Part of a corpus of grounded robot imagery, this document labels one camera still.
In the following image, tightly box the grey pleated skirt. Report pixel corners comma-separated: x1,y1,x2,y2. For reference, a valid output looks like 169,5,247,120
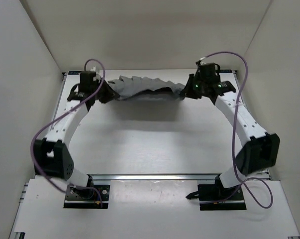
108,76,185,101

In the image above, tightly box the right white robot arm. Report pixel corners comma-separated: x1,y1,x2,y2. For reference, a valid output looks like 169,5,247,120
182,72,280,200

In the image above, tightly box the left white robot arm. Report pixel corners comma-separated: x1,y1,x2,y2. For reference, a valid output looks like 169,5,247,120
31,81,119,198

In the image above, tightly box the right blue corner sticker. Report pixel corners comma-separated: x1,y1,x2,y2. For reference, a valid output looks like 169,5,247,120
219,69,232,74

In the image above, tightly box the blue corner sticker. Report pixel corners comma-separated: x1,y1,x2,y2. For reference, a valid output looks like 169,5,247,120
68,71,81,75
219,69,232,74

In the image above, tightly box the left blue corner sticker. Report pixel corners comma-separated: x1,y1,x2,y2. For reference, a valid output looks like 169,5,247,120
68,71,81,75

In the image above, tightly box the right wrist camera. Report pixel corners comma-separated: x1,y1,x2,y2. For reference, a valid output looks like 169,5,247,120
195,60,220,84

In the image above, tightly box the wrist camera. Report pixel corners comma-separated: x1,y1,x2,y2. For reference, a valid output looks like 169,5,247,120
78,69,100,93
195,60,220,84

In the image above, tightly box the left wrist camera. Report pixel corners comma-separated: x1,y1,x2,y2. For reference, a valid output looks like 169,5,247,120
78,69,100,93

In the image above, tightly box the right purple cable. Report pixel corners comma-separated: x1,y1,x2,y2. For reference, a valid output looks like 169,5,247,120
199,51,274,208

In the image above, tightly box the purple cable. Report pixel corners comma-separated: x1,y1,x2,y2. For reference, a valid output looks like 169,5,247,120
31,59,105,194
199,51,274,208

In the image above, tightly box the aluminium front rail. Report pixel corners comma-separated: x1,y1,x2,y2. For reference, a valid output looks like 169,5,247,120
92,174,217,181

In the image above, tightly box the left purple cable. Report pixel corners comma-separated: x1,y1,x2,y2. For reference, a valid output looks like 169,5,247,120
31,59,105,194

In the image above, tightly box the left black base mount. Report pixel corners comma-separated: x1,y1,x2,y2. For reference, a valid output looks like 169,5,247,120
63,184,110,210

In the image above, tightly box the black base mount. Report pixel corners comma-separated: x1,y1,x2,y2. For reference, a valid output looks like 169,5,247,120
63,184,110,210
186,184,247,211

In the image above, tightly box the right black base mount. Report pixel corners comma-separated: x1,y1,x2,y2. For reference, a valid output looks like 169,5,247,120
186,184,247,211

